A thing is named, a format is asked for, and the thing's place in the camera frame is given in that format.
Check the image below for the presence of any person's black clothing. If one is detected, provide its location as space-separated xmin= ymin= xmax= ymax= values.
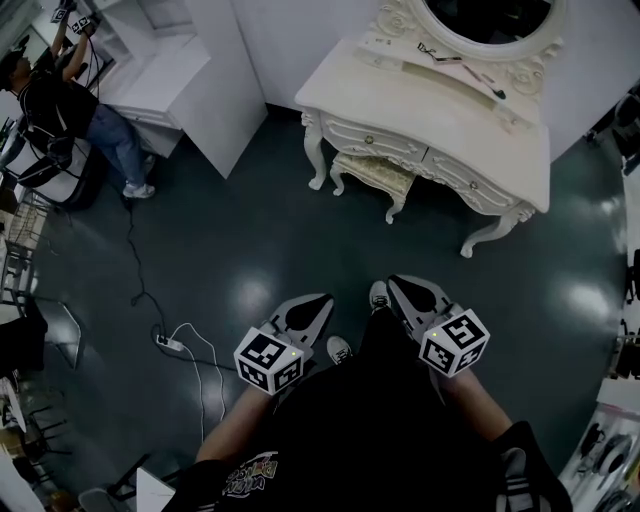
xmin=169 ymin=303 xmax=574 ymax=512

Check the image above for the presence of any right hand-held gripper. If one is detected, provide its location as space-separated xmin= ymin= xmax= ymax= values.
xmin=386 ymin=273 xmax=491 ymax=378

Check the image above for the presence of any person's right forearm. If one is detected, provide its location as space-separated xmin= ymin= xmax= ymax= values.
xmin=428 ymin=368 xmax=514 ymax=447

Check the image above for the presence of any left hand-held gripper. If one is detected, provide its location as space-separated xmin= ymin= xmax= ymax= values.
xmin=233 ymin=293 xmax=336 ymax=397

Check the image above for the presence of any white power cable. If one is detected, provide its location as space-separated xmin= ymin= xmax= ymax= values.
xmin=171 ymin=321 xmax=227 ymax=442

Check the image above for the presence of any white shelf with equipment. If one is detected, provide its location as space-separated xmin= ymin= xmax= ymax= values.
xmin=557 ymin=399 xmax=640 ymax=512

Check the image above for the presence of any white ornate dressing table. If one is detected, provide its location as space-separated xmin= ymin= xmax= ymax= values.
xmin=294 ymin=29 xmax=552 ymax=259

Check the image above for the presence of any black thin cable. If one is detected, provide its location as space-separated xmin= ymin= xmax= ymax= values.
xmin=417 ymin=41 xmax=496 ymax=94

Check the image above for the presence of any person's right white shoe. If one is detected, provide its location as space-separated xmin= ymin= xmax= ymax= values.
xmin=368 ymin=280 xmax=392 ymax=315

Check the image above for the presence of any black floor cable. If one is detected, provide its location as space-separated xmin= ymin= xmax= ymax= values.
xmin=121 ymin=195 xmax=237 ymax=372

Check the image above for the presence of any black folding chair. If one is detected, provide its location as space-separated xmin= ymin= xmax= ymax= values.
xmin=0 ymin=294 xmax=84 ymax=372

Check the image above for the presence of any black office chair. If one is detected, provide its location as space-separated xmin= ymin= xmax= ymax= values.
xmin=585 ymin=82 xmax=640 ymax=162

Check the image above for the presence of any white flat board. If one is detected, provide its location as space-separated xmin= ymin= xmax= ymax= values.
xmin=133 ymin=466 xmax=177 ymax=512

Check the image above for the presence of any metal wire rack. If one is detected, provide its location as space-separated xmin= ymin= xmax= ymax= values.
xmin=0 ymin=187 xmax=54 ymax=304

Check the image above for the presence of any oval mirror white frame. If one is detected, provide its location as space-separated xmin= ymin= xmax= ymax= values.
xmin=373 ymin=0 xmax=569 ymax=104

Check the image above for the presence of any person's white shoe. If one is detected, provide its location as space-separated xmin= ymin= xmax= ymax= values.
xmin=326 ymin=335 xmax=354 ymax=367
xmin=368 ymin=280 xmax=392 ymax=315

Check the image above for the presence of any white cabinet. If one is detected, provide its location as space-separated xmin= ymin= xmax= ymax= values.
xmin=99 ymin=0 xmax=267 ymax=180

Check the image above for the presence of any cream padded stool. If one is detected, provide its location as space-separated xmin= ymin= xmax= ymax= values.
xmin=328 ymin=152 xmax=419 ymax=225

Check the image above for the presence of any person's left forearm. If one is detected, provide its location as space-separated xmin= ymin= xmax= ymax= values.
xmin=194 ymin=384 xmax=282 ymax=464

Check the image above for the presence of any person's left white shoe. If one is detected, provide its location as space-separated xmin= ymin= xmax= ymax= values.
xmin=326 ymin=335 xmax=354 ymax=367

